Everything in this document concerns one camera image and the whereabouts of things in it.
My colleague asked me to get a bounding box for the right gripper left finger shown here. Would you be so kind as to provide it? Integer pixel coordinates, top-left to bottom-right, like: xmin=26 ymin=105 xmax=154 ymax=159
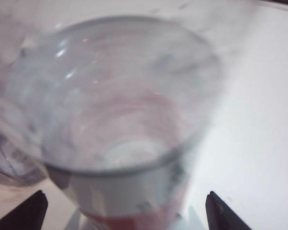
xmin=0 ymin=190 xmax=48 ymax=230

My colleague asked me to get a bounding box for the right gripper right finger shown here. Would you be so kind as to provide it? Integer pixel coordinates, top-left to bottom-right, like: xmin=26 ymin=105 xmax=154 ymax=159
xmin=205 ymin=191 xmax=252 ymax=230

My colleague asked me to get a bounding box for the Nongfu Spring water bottle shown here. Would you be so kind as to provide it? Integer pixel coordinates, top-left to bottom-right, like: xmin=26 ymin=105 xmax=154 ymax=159
xmin=0 ymin=14 xmax=224 ymax=230

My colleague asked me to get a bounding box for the transparent grey faceted mug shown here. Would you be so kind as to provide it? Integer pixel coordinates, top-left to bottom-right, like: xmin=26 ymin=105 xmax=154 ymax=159
xmin=0 ymin=0 xmax=48 ymax=189

